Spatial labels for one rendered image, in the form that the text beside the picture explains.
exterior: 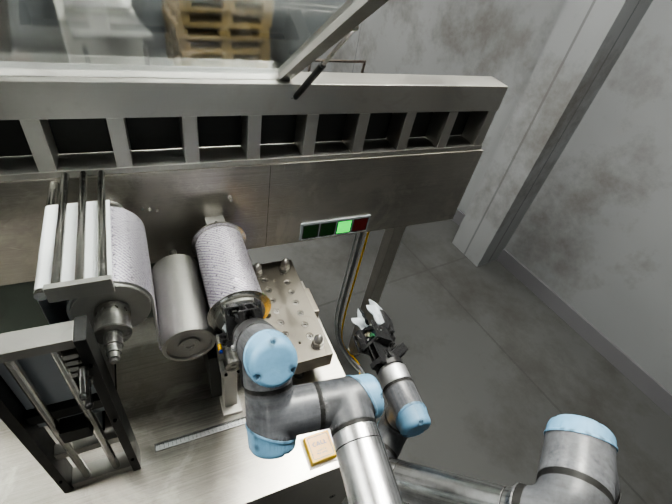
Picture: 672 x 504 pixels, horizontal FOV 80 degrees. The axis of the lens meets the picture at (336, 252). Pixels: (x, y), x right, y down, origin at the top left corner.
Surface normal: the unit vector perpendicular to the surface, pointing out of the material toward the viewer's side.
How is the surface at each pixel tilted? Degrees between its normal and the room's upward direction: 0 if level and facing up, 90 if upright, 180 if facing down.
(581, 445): 22
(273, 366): 50
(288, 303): 0
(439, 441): 0
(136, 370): 0
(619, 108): 90
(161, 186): 90
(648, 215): 90
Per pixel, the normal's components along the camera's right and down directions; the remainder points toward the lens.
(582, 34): -0.86, 0.23
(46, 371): 0.38, 0.67
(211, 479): 0.16, -0.73
